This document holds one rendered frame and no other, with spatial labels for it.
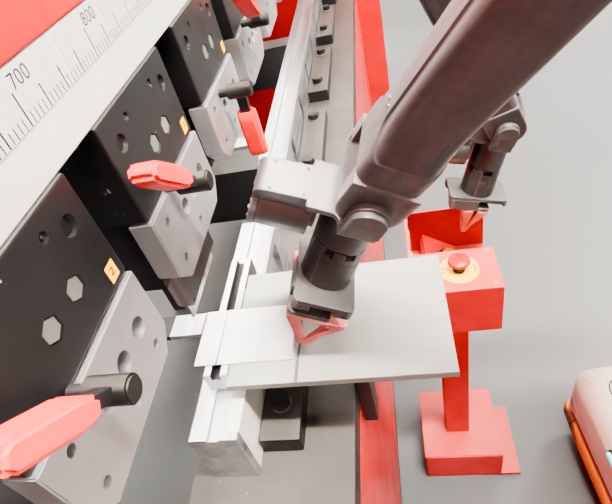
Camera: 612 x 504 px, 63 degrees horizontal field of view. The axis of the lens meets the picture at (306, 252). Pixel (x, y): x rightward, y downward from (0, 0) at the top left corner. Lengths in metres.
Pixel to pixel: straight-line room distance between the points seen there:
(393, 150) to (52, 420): 0.25
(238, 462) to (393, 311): 0.26
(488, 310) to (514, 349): 0.85
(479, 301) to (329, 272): 0.49
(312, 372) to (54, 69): 0.39
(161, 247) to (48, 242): 0.13
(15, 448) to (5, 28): 0.22
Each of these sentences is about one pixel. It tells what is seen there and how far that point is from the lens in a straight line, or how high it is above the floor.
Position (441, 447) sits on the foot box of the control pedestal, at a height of 0.12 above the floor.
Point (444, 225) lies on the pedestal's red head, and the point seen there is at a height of 0.77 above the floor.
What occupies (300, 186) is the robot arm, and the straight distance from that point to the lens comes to 0.44.
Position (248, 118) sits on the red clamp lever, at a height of 1.21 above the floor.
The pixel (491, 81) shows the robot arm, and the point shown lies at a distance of 0.30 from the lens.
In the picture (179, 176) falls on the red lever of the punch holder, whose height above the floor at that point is 1.29.
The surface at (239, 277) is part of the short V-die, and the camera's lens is 0.73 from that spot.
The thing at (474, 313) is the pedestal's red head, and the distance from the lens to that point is 0.98.
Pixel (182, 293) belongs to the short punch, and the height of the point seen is 1.12.
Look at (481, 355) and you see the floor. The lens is 1.79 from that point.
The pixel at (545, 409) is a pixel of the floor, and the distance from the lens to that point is 1.71.
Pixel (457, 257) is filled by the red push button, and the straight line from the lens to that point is 0.94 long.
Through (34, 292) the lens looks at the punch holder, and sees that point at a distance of 0.31.
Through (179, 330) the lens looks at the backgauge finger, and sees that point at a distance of 0.68.
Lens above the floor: 1.47
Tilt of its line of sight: 41 degrees down
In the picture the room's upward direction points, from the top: 17 degrees counter-clockwise
